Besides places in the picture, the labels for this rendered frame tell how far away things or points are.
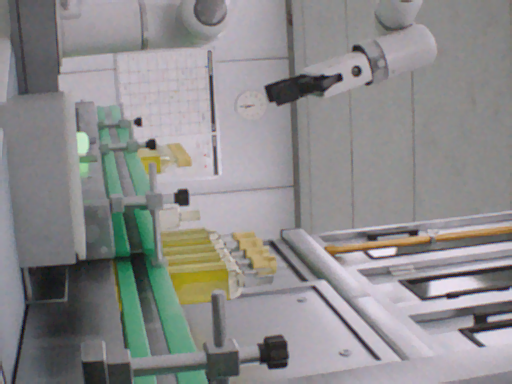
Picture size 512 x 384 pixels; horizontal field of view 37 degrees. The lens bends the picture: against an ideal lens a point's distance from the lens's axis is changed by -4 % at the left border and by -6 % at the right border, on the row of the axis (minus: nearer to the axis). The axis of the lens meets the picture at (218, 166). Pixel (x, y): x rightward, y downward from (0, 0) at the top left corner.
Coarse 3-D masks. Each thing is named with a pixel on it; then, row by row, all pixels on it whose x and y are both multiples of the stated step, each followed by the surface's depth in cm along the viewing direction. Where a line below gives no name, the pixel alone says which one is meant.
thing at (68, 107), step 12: (72, 96) 112; (72, 108) 119; (72, 120) 104; (72, 132) 104; (72, 144) 104; (72, 156) 104; (72, 168) 105; (72, 180) 105; (72, 192) 105; (72, 204) 106; (72, 216) 107; (72, 228) 107; (84, 228) 122; (84, 240) 116; (84, 252) 107
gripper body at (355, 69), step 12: (360, 48) 133; (336, 60) 133; (348, 60) 131; (360, 60) 131; (312, 72) 131; (324, 72) 130; (336, 72) 130; (348, 72) 130; (360, 72) 132; (336, 84) 130; (348, 84) 131; (360, 84) 132; (312, 96) 136; (324, 96) 131
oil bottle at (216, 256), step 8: (168, 256) 139; (176, 256) 139; (184, 256) 139; (192, 256) 138; (200, 256) 138; (208, 256) 138; (216, 256) 138; (224, 256) 138; (232, 256) 139; (168, 264) 135; (176, 264) 135; (184, 264) 135
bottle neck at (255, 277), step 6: (246, 270) 134; (252, 270) 134; (258, 270) 134; (264, 270) 134; (270, 270) 134; (246, 276) 133; (252, 276) 133; (258, 276) 133; (264, 276) 133; (270, 276) 133; (246, 282) 133; (252, 282) 133; (258, 282) 133; (264, 282) 133; (270, 282) 134
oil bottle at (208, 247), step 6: (180, 246) 145; (186, 246) 145; (192, 246) 145; (198, 246) 145; (204, 246) 145; (210, 246) 144; (216, 246) 144; (222, 246) 145; (162, 252) 142; (168, 252) 142; (174, 252) 142; (180, 252) 142; (186, 252) 142; (192, 252) 142; (198, 252) 142; (228, 252) 143; (114, 258) 140
